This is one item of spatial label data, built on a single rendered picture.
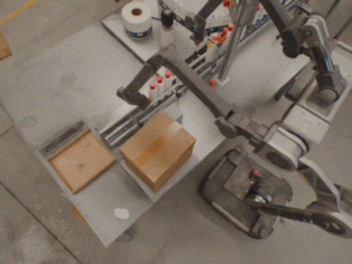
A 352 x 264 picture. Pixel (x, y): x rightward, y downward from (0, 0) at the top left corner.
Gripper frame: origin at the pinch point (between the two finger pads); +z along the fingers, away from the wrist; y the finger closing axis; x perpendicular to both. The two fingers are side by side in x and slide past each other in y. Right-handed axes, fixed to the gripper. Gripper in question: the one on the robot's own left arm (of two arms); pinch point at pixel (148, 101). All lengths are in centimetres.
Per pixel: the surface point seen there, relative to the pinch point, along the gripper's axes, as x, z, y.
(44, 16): 47, 82, 218
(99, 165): 41.8, -20.9, -9.3
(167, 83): -15.4, 2.5, -1.7
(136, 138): 7.4, -29.9, -21.4
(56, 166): 57, -33, 6
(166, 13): -45, 5, 28
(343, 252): 12, 110, -167
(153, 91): -8.9, -7.0, -2.1
